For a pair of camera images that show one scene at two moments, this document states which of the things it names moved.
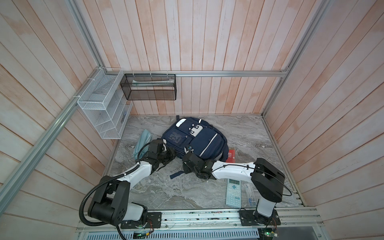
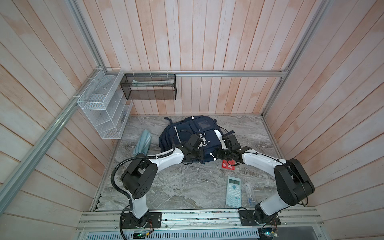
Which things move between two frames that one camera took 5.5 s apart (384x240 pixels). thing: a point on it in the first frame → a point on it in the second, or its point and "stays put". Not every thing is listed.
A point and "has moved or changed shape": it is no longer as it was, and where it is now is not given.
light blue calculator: (233, 193) stays put
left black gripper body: (165, 157) → (197, 153)
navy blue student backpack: (194, 135) has moved or changed shape
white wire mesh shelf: (104, 100) stays put
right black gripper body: (186, 169) → (223, 153)
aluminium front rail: (299, 220) stays put
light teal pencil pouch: (145, 137) stays put
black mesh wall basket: (149, 86) stays put
